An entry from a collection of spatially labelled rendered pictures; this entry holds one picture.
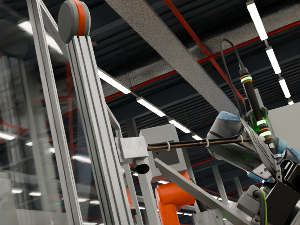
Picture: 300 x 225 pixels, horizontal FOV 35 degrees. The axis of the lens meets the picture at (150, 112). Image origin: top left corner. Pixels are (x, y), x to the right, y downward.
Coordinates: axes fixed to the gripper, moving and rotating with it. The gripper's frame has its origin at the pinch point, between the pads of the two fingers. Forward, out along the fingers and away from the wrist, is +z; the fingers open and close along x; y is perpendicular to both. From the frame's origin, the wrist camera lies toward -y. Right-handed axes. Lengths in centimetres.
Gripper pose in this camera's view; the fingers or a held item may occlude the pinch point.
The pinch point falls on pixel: (257, 108)
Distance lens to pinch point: 198.5
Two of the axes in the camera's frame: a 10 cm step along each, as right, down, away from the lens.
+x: -9.6, 2.7, 0.3
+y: 2.4, 9.1, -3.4
